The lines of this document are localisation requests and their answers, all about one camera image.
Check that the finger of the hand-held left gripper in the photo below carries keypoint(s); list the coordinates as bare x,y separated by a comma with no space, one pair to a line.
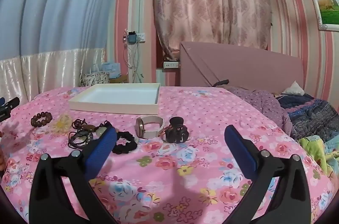
10,105

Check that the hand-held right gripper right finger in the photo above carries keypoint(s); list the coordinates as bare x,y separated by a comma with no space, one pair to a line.
241,152

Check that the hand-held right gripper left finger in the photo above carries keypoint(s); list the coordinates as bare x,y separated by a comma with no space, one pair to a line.
102,149

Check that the cream flower hair scrunchie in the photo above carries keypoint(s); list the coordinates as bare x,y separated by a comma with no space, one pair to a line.
62,123

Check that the white shallow tray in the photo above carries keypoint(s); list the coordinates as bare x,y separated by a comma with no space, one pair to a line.
116,96

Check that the brown compact mirror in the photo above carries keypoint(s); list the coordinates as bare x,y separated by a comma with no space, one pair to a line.
152,123

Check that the white satin curtain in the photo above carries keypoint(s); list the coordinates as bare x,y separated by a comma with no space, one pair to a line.
39,73

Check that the purple dotted blanket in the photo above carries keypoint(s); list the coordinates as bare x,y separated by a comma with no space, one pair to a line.
262,104

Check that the pink floral bedsheet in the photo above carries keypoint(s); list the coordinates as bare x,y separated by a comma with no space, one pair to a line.
172,168

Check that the black and white patterned bag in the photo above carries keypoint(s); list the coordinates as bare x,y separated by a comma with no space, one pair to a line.
95,78

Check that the green cartoon cloth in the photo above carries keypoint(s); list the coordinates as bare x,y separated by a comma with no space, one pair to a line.
315,147

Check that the dark blue patterned quilt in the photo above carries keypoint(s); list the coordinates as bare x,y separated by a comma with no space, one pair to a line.
312,115

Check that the light blue gift bag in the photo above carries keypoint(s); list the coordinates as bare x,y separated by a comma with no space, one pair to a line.
111,67

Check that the pink bed headboard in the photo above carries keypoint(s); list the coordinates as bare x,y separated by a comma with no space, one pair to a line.
251,67

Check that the white power strip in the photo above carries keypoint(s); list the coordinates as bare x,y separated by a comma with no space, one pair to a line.
171,64

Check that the blue curtain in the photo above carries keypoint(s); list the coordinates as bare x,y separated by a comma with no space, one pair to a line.
53,1

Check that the blue charger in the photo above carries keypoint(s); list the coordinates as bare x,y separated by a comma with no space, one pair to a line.
131,37

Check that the pink patterned curtain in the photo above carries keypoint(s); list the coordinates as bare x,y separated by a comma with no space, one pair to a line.
212,1

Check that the white wall socket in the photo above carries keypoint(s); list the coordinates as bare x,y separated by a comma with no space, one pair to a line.
141,37

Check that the framed wall picture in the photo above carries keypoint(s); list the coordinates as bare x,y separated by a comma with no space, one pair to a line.
329,6

